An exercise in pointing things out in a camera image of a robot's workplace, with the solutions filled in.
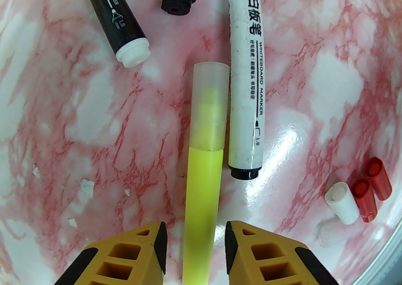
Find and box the yellow highlighter pen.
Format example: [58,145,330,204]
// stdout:
[182,62,230,285]

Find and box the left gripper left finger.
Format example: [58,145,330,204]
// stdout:
[55,221,168,285]

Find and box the black barrel marker pen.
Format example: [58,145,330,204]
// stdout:
[75,0,150,68]

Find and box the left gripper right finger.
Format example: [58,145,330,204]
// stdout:
[225,220,341,285]

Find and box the white whiteboard marker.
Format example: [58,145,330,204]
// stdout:
[226,0,264,180]

